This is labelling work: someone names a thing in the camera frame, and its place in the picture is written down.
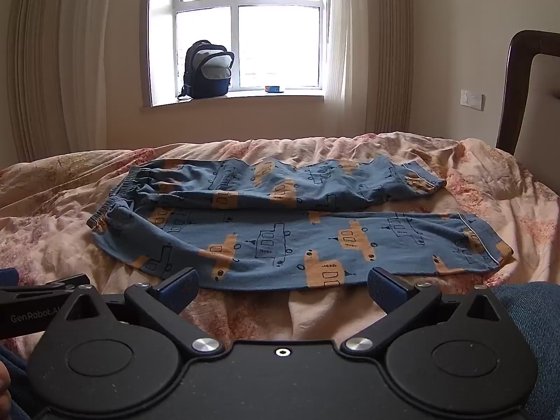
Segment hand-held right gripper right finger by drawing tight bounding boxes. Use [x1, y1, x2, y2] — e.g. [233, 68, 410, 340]
[339, 268, 522, 357]

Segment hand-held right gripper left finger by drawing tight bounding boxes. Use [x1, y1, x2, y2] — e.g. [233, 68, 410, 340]
[46, 269, 224, 357]

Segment blue printed pants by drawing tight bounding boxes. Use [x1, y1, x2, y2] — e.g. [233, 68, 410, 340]
[87, 155, 513, 292]

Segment person's left hand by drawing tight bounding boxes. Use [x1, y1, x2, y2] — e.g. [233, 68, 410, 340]
[0, 360, 12, 408]

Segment pink floral bedspread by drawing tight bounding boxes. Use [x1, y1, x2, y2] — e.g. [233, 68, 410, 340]
[0, 131, 560, 348]

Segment person's left leg in jeans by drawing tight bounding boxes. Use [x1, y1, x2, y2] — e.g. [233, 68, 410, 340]
[0, 343, 35, 420]

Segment person's leg in jeans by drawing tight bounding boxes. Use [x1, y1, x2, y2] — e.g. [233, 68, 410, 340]
[494, 282, 560, 420]
[0, 343, 35, 420]

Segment person's right leg in jeans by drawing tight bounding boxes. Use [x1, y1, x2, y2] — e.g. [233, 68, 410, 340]
[494, 282, 560, 420]

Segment beige curtain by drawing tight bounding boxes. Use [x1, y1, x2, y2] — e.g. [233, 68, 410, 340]
[6, 0, 92, 163]
[374, 0, 415, 134]

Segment dark blue backpack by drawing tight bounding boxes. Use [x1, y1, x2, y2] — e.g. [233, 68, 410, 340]
[177, 40, 236, 100]

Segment white sheer curtain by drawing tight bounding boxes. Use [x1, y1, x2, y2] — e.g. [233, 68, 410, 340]
[326, 0, 382, 134]
[65, 0, 152, 152]

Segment white framed window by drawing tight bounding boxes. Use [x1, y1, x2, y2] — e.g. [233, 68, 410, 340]
[146, 0, 331, 108]

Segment padded headboard with wooden frame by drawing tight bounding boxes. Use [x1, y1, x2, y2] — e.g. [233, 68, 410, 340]
[496, 30, 560, 171]

